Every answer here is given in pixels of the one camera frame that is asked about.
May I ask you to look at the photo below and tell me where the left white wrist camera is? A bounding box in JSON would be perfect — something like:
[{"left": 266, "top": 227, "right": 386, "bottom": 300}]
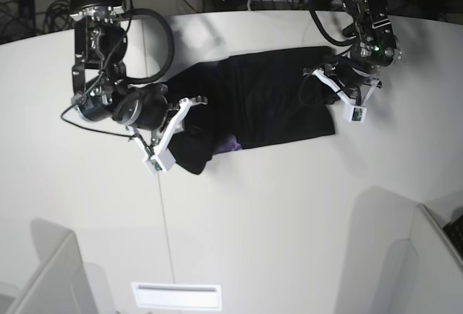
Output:
[{"left": 342, "top": 104, "right": 367, "bottom": 123}]

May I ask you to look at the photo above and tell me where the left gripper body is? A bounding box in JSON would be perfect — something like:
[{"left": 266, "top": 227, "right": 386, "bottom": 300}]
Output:
[{"left": 302, "top": 56, "right": 379, "bottom": 106}]

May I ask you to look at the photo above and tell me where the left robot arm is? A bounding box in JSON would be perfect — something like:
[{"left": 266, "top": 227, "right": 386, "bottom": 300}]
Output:
[{"left": 299, "top": 0, "right": 402, "bottom": 106}]

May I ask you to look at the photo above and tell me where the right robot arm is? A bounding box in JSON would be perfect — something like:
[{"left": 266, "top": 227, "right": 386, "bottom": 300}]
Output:
[{"left": 69, "top": 0, "right": 208, "bottom": 158}]

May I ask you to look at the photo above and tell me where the white partition panel right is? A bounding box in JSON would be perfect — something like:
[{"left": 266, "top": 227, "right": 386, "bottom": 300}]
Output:
[{"left": 407, "top": 205, "right": 462, "bottom": 313}]

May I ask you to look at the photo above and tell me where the coiled black cable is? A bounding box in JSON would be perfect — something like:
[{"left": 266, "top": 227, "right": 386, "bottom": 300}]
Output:
[{"left": 42, "top": 0, "right": 73, "bottom": 35}]

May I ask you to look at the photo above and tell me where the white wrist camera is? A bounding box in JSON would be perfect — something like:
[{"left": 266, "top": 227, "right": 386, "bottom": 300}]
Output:
[
  {"left": 144, "top": 149, "right": 176, "bottom": 175},
  {"left": 342, "top": 104, "right": 367, "bottom": 123}
]

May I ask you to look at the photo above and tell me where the white partition panel left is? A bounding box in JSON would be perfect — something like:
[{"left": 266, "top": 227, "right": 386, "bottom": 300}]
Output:
[{"left": 1, "top": 230, "right": 98, "bottom": 313}]

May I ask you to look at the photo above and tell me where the black T-shirt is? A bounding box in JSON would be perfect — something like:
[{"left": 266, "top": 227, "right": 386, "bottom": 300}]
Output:
[{"left": 166, "top": 46, "right": 335, "bottom": 175}]

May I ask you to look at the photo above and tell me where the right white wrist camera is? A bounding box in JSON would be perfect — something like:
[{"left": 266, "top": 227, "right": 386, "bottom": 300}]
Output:
[{"left": 144, "top": 149, "right": 176, "bottom": 175}]

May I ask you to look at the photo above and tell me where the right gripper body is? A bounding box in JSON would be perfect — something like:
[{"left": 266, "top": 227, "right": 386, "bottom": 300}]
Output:
[{"left": 112, "top": 84, "right": 208, "bottom": 157}]

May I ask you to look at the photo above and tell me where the white partition panel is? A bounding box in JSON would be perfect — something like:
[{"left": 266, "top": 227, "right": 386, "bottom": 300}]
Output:
[
  {"left": 1, "top": 230, "right": 98, "bottom": 313},
  {"left": 407, "top": 205, "right": 462, "bottom": 313}
]

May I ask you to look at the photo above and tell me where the black keyboard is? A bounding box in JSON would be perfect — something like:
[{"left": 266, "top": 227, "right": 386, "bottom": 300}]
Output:
[{"left": 443, "top": 216, "right": 463, "bottom": 257}]

